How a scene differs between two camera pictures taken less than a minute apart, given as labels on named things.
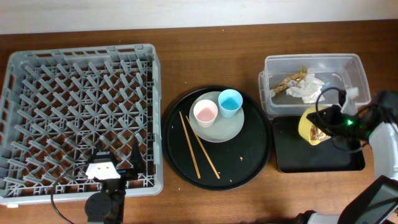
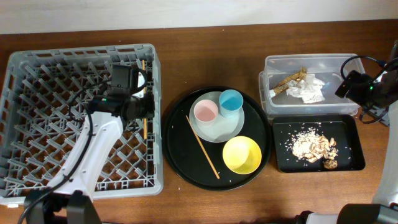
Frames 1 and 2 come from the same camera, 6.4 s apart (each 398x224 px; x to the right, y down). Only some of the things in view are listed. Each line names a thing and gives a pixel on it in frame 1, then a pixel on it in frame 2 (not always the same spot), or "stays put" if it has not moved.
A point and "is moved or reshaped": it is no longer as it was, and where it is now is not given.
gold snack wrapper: x=294 y=78 stays put
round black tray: x=216 y=166 stays put
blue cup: x=230 y=102 stays put
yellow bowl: x=310 y=132 to x=242 y=155
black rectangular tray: x=295 y=155 stays put
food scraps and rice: x=316 y=134 is moved or reshaped
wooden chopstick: x=205 y=151 stays put
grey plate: x=224 y=128 stays put
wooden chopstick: x=189 y=144 to x=144 y=119
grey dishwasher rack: x=58 y=108 stays put
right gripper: x=325 y=120 to x=341 y=90
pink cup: x=205 y=112 stays put
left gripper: x=125 y=175 to x=149 y=106
